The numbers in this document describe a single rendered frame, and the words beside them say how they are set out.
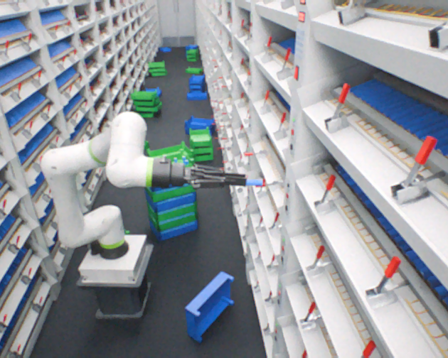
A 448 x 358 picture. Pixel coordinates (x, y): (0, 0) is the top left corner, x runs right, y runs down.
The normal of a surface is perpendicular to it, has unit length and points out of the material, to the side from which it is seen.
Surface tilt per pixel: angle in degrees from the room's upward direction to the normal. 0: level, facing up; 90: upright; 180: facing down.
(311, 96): 90
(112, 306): 90
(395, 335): 21
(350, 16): 90
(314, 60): 90
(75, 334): 0
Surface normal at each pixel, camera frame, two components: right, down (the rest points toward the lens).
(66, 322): -0.02, -0.88
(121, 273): -0.04, 0.48
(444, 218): -0.36, -0.80
